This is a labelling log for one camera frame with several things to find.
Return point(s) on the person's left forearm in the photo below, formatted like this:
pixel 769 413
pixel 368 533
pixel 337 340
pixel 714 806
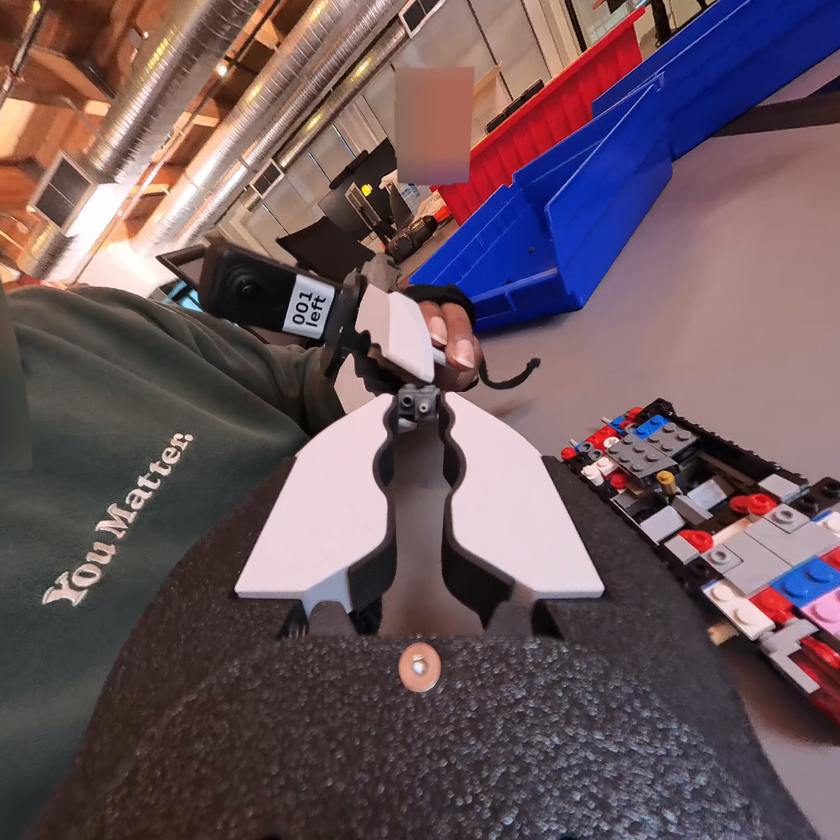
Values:
pixel 276 374

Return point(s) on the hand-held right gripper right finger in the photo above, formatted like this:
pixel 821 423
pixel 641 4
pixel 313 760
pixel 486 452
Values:
pixel 525 525

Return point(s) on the person's left hand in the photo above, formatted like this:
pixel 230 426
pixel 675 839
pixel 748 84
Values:
pixel 456 331

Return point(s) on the person's green sweatshirt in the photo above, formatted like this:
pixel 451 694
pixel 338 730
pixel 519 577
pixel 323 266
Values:
pixel 105 433

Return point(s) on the partly built lego car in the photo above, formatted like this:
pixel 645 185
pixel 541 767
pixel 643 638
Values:
pixel 755 551

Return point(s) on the blue plastic bin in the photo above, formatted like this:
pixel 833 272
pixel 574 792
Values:
pixel 735 66
pixel 578 223

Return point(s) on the small grey lego piece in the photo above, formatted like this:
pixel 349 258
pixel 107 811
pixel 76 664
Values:
pixel 420 407

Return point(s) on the red plastic bin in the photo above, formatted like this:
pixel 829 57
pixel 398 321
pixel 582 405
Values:
pixel 551 125

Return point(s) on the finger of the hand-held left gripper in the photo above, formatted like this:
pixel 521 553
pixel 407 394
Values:
pixel 400 335
pixel 357 391

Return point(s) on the silver ventilation duct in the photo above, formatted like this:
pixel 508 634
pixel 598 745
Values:
pixel 289 79
pixel 145 105

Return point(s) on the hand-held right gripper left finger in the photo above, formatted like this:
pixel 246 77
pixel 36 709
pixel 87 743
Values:
pixel 315 525

